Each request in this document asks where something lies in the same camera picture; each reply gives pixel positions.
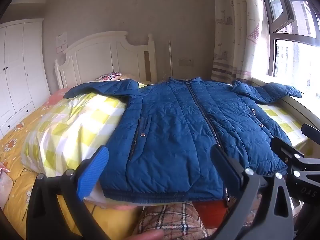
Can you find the floral patterned pillow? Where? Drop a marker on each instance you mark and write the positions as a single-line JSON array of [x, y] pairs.
[[110, 76]]

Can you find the wall switch panel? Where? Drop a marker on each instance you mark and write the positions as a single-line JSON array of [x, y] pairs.
[[62, 48]]

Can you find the yellow floral bedsheet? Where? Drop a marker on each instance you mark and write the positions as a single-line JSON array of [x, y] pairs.
[[15, 140]]

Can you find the plaid pants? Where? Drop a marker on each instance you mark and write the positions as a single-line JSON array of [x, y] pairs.
[[172, 220]]

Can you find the blue quilted jacket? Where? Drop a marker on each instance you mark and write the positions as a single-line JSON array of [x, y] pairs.
[[175, 130]]

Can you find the printed beige curtain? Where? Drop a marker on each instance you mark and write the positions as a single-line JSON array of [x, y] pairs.
[[225, 30]]

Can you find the white window sill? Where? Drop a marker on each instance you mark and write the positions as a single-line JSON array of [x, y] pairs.
[[300, 107]]

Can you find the wall socket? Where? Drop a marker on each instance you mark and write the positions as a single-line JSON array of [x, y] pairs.
[[185, 62]]

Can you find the yellow checked cloth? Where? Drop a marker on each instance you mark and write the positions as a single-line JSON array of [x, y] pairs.
[[75, 130]]

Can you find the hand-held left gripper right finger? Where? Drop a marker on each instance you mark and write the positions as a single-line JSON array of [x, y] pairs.
[[227, 165]]

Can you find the white wardrobe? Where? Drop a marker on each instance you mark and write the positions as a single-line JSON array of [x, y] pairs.
[[17, 67]]

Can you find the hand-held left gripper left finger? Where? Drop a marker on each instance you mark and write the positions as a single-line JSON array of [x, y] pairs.
[[93, 172]]

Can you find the pink plush cloth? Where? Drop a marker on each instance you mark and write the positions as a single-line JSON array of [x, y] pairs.
[[3, 180]]

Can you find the pink floral pillow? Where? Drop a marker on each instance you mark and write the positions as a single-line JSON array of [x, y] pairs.
[[57, 95]]

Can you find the dark framed window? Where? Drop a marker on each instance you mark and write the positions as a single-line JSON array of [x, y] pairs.
[[295, 55]]

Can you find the white wall pipe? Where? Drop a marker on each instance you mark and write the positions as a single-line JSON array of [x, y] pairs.
[[170, 57]]

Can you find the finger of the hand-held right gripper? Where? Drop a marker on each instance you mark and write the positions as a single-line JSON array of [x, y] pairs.
[[311, 131], [283, 146]]

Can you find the white bed headboard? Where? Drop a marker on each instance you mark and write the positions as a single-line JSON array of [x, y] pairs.
[[100, 57]]

